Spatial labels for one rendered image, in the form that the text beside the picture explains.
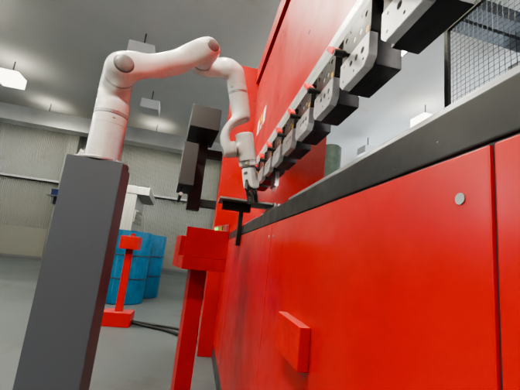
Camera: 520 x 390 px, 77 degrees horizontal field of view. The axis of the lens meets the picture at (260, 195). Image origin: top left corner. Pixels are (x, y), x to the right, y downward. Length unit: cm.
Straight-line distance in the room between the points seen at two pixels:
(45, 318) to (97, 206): 37
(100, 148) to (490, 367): 121
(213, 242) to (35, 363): 64
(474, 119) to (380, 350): 25
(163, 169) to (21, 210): 431
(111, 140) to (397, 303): 112
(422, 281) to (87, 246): 105
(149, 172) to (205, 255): 1035
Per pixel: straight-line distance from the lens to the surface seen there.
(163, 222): 1123
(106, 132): 131
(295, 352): 61
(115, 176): 123
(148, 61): 143
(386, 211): 40
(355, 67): 87
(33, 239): 1189
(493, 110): 31
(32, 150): 1238
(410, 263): 36
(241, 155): 151
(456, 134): 33
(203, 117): 287
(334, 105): 99
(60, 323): 125
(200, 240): 121
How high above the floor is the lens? 72
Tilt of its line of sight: 11 degrees up
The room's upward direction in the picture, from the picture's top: 6 degrees clockwise
